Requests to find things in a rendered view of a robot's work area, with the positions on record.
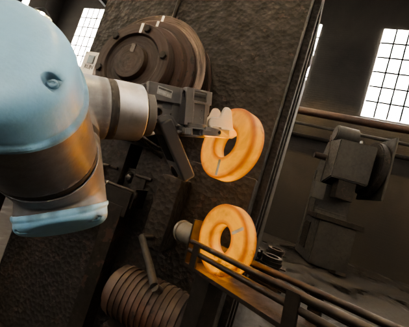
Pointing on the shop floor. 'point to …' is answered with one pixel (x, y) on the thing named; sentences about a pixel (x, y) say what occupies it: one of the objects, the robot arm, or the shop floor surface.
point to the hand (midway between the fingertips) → (232, 135)
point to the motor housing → (141, 301)
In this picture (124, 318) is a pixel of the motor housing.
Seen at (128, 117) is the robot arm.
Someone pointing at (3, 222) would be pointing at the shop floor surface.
